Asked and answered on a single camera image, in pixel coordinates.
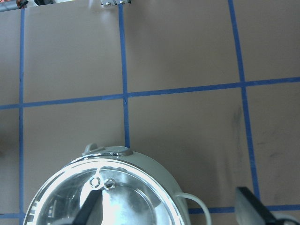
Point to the pale green cooking pot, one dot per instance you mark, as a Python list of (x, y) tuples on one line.
[(153, 169)]

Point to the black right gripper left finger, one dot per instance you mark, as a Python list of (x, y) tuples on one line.
[(85, 211)]

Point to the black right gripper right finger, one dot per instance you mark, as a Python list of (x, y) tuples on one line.
[(249, 210)]

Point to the glass pot lid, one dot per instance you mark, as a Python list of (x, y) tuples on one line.
[(130, 196)]

